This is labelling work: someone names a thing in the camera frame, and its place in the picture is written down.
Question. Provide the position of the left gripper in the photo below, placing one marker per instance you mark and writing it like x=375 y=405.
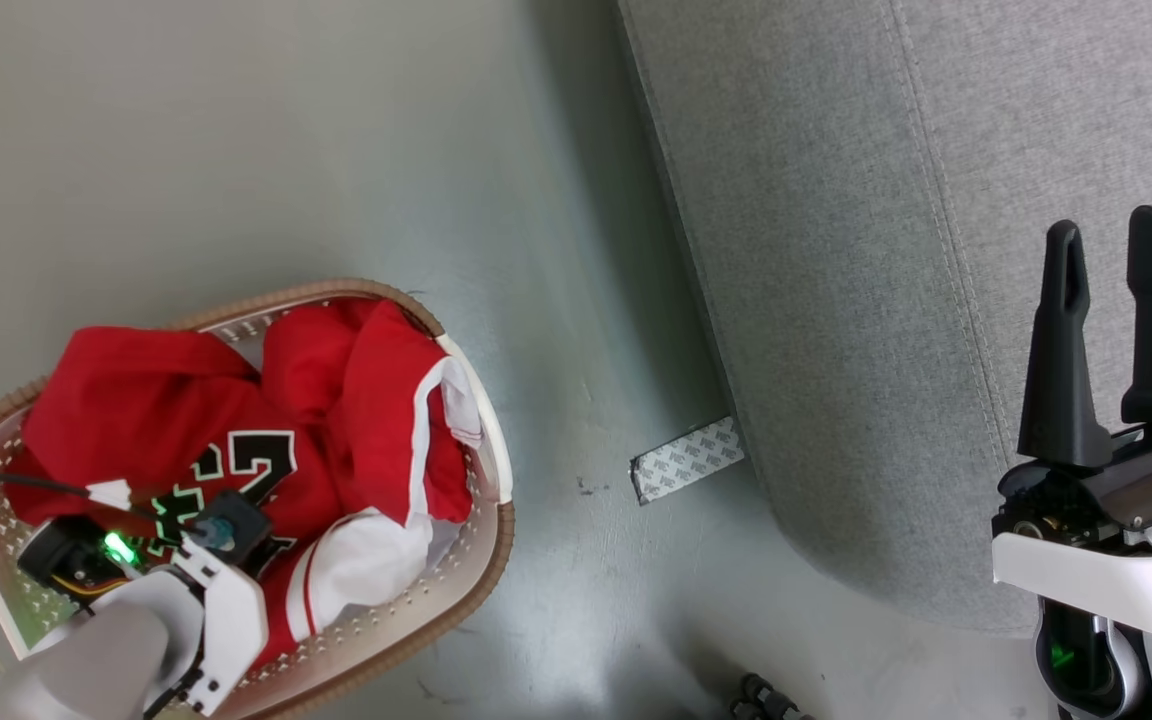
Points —
x=61 y=555

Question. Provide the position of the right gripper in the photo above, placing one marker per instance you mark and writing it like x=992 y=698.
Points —
x=1086 y=580

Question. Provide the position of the red basketball jersey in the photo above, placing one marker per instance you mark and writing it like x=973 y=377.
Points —
x=136 y=400

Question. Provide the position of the white basket with brown rim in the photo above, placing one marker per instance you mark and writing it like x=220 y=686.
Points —
x=458 y=575

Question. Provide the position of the grey fabric sofa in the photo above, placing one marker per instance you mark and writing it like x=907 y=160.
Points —
x=836 y=250

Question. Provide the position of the patterned grey tape strip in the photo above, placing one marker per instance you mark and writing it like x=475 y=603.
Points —
x=686 y=460

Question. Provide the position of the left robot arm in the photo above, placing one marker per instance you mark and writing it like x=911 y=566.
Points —
x=106 y=650

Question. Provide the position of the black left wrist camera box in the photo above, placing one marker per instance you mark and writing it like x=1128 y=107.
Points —
x=236 y=522

